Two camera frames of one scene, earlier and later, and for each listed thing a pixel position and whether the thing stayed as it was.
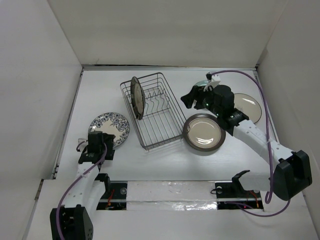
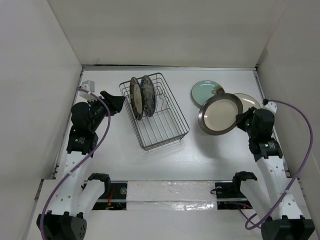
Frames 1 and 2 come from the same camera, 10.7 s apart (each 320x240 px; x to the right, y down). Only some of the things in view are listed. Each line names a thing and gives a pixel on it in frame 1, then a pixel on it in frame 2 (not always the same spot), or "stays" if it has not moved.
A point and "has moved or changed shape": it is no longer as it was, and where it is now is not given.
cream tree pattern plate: [247, 105] stays
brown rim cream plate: [204, 132] has moved or changed shape
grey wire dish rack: [163, 120] stays
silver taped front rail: [174, 195] stays
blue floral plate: [112, 123] to [148, 96]
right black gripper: [197, 93] to [240, 118]
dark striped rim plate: [137, 98] stays
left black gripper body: [109, 140] to [99, 110]
